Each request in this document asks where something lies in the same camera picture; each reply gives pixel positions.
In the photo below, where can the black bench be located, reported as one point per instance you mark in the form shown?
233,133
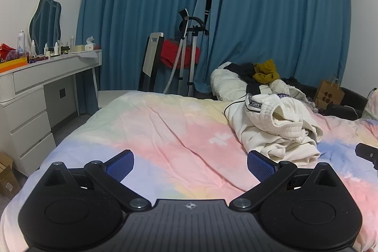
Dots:
348,103

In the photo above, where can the blue curtain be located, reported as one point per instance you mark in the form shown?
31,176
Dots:
141,13
283,13

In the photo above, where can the white spray can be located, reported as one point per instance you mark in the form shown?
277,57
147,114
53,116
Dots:
20,42

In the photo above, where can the white tissue box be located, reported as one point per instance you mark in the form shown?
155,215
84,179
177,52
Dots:
89,45

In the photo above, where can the grey garment with purple print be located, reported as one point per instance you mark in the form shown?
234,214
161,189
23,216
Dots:
285,90

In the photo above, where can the small white bottle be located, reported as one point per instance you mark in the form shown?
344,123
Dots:
56,48
46,50

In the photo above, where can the cardboard box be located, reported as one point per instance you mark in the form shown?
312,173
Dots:
6,178

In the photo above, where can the red bag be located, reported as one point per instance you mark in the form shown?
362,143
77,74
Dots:
6,51

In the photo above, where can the black chair with white back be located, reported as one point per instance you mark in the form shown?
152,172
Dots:
151,60

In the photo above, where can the black garment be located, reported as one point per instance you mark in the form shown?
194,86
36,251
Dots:
243,72

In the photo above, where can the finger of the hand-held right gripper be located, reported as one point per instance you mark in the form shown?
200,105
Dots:
366,152

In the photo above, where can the pastel bed blanket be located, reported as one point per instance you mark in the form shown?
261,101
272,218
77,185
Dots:
165,134

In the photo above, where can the tall slim white bottle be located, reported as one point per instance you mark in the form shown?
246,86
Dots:
71,43

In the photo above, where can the cream rectangular box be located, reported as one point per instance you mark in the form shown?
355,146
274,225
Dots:
78,48

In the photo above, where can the white hooded sweatshirt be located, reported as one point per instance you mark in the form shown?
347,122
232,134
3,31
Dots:
274,128

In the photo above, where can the red cloth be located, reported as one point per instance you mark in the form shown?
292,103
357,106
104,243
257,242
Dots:
174,54

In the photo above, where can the mustard yellow garment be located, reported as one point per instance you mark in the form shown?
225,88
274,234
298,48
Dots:
266,71

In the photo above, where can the garment steamer stand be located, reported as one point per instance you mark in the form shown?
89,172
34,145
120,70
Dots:
186,42

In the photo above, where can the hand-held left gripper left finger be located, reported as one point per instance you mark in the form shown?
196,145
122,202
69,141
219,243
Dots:
121,165

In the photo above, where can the white pump bottle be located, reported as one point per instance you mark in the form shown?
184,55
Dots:
33,46

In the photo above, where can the orange flat box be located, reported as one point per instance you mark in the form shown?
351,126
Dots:
11,64

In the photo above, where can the white dressing table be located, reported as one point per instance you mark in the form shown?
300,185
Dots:
29,77

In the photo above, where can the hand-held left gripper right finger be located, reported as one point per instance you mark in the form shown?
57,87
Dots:
260,166

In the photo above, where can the pale green cloth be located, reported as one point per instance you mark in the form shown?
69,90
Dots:
372,106

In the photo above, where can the wavy wall mirror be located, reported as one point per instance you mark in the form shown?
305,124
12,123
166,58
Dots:
45,21

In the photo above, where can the brown paper bag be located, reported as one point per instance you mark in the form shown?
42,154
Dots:
328,92

